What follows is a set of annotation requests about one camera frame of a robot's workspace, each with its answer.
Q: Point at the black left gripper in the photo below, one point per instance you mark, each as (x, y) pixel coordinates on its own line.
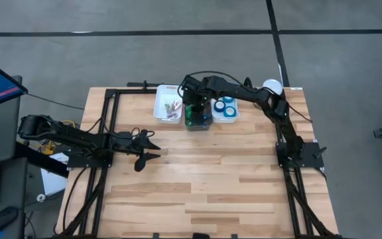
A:
(128, 144)

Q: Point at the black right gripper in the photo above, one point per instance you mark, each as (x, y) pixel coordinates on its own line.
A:
(199, 106)

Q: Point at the green mini stapler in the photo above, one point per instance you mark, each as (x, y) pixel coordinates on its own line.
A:
(190, 111)

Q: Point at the blue mini stapler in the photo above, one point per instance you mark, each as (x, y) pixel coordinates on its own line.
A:
(207, 117)

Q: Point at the blue tape roll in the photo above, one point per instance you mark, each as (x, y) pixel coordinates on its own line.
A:
(228, 100)
(215, 107)
(225, 114)

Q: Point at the pink staple remover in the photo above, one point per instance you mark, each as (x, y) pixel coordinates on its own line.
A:
(177, 105)

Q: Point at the purple staple remover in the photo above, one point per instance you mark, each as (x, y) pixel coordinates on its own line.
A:
(173, 115)

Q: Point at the grey staple remover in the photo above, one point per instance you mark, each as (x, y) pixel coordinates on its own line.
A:
(168, 108)

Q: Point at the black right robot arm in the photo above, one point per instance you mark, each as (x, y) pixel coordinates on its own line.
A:
(244, 91)

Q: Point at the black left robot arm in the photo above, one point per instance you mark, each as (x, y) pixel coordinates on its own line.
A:
(65, 134)

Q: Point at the white plastic storage bin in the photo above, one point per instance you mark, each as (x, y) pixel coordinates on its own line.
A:
(159, 99)
(215, 119)

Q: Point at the grey plastic storage bin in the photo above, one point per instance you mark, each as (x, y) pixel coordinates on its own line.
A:
(197, 127)

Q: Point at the black crossbar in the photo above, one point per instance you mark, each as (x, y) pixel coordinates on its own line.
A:
(138, 84)

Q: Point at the white mushroom table lamp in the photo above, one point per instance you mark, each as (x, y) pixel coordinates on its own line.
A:
(273, 85)

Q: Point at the yellow clamp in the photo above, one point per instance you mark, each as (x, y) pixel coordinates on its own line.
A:
(49, 149)

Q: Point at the white paper sheet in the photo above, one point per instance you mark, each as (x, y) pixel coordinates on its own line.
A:
(53, 181)

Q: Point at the black desk beam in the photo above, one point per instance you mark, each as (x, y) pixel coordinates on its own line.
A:
(38, 159)

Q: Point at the grey side desk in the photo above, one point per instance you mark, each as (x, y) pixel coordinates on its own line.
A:
(5, 132)

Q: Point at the black computer mouse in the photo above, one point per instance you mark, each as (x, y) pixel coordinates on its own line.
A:
(2, 219)

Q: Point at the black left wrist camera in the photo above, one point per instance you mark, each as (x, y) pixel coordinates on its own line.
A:
(140, 163)

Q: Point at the black left table frame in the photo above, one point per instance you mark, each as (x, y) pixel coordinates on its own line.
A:
(134, 91)

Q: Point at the black table frame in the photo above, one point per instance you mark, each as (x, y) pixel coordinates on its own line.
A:
(278, 132)
(134, 91)

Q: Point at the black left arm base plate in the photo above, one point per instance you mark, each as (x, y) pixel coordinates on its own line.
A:
(85, 162)

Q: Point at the black right table frame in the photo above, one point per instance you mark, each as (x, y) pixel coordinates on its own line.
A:
(278, 132)

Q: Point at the black table bracket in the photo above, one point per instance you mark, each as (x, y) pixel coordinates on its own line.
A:
(156, 236)
(234, 236)

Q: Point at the black table-level camera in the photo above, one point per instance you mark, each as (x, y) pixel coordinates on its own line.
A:
(201, 236)

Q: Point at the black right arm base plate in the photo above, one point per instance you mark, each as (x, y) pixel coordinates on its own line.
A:
(310, 159)

